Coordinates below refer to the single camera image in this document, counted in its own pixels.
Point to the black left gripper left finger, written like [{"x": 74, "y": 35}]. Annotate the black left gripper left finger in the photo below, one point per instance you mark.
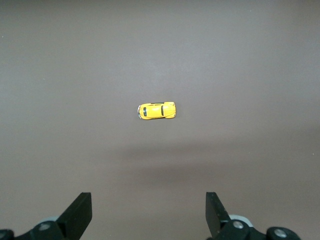
[{"x": 75, "y": 217}]

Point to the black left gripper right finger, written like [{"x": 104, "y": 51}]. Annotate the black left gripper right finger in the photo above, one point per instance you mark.
[{"x": 215, "y": 217}]

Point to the yellow beetle toy car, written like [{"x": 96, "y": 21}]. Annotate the yellow beetle toy car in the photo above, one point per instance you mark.
[{"x": 155, "y": 111}]

